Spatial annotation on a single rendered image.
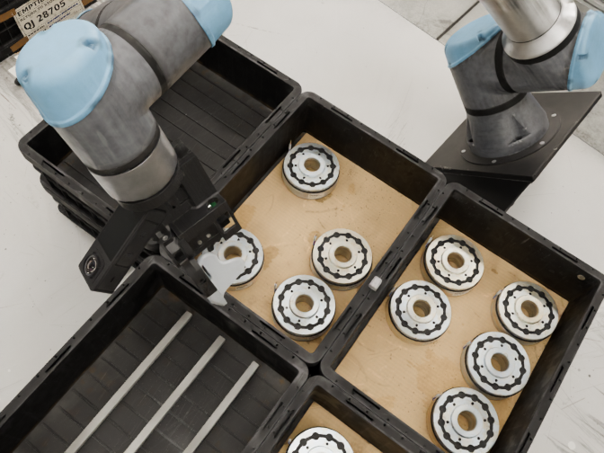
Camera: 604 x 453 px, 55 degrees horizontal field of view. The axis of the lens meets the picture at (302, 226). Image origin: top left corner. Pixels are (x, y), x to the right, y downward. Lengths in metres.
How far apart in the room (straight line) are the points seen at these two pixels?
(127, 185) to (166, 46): 0.13
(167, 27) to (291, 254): 0.57
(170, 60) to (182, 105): 0.65
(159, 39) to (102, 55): 0.06
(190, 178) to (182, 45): 0.14
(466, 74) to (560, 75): 0.16
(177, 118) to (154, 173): 0.62
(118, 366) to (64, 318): 0.22
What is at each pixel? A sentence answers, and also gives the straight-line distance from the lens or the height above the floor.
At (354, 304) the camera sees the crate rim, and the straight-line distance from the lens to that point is 0.88.
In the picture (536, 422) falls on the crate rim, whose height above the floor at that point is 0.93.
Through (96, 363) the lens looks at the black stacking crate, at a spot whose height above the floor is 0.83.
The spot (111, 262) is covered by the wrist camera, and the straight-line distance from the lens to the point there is 0.62.
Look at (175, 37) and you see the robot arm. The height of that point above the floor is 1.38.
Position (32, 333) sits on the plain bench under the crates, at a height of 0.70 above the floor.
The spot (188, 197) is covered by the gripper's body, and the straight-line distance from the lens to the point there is 0.61.
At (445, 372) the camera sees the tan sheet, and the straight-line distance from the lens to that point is 0.99.
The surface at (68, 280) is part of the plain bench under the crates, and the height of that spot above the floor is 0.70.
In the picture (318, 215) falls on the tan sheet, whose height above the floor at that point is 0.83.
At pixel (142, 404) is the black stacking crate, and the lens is 0.95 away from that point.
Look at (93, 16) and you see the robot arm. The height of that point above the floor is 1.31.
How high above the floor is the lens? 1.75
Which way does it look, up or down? 64 degrees down
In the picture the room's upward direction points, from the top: 11 degrees clockwise
